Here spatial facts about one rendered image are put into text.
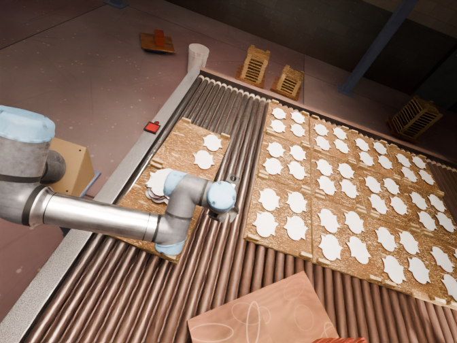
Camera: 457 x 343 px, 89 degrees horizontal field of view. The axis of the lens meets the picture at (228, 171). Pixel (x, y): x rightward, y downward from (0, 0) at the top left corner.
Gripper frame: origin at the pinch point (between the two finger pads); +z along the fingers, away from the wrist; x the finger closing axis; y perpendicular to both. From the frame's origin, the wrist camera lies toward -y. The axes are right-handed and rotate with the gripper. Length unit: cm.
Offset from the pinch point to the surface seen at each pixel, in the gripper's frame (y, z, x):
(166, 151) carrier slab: -17, 32, -41
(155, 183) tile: 3.3, 12.7, -31.7
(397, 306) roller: 4, 25, 96
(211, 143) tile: -35, 40, -23
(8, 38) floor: -92, 171, -347
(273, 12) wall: -448, 294, -86
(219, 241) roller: 13.9, 19.0, 6.5
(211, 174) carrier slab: -15.9, 32.0, -12.7
